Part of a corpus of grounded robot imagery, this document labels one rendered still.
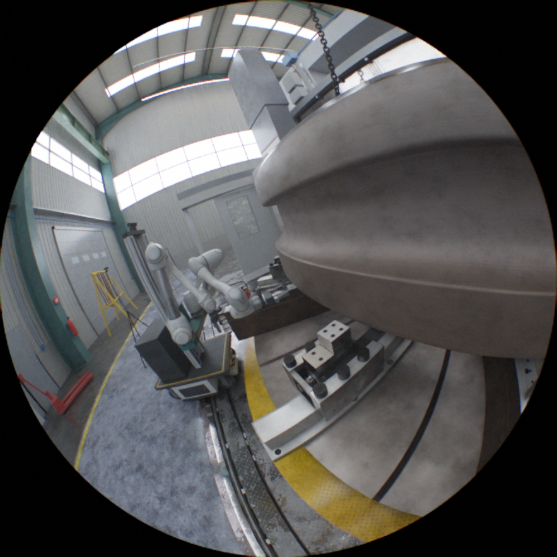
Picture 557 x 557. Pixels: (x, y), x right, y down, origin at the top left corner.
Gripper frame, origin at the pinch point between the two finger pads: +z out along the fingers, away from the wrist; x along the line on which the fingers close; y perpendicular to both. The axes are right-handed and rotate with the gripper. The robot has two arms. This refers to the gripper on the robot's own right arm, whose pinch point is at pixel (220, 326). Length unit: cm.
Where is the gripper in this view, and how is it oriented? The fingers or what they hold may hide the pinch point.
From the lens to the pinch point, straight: 173.9
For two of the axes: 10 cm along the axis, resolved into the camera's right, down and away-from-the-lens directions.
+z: 3.2, 8.8, 3.4
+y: -9.3, 3.6, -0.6
